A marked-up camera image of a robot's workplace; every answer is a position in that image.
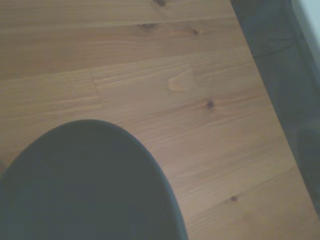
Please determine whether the dark green round plate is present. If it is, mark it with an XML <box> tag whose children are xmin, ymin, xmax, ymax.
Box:
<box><xmin>0</xmin><ymin>119</ymin><xmax>188</xmax><ymax>240</ymax></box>

